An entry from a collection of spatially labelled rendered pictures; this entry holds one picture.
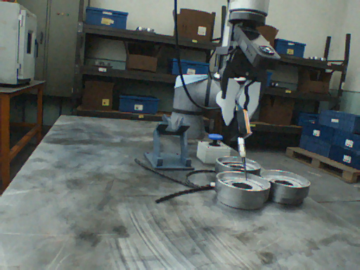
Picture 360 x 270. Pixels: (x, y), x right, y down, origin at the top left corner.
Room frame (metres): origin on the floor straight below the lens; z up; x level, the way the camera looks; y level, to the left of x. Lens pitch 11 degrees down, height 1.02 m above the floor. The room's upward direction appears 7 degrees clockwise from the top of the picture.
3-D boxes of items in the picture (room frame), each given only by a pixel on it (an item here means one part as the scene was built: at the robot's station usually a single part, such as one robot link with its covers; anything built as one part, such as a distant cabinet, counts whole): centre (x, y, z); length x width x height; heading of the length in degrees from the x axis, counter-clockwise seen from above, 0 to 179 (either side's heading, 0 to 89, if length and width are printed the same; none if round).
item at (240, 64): (0.62, -0.10, 1.09); 0.09 x 0.08 x 0.12; 19
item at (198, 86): (1.16, -0.02, 0.97); 0.13 x 0.12 x 0.14; 85
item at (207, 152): (0.83, -0.09, 0.82); 0.08 x 0.07 x 0.05; 16
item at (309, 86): (4.98, -2.02, 1.19); 0.45 x 0.40 x 0.37; 101
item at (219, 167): (0.69, -0.14, 0.82); 0.10 x 0.10 x 0.04
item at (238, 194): (0.56, -0.13, 0.82); 0.10 x 0.10 x 0.04
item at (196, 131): (1.16, -0.01, 0.85); 0.15 x 0.15 x 0.10
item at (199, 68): (4.40, 0.04, 1.11); 0.52 x 0.38 x 0.22; 106
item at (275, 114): (4.82, -1.42, 0.67); 0.52 x 0.43 x 0.43; 106
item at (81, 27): (4.24, 0.56, 1.00); 1.92 x 0.57 x 2.00; 106
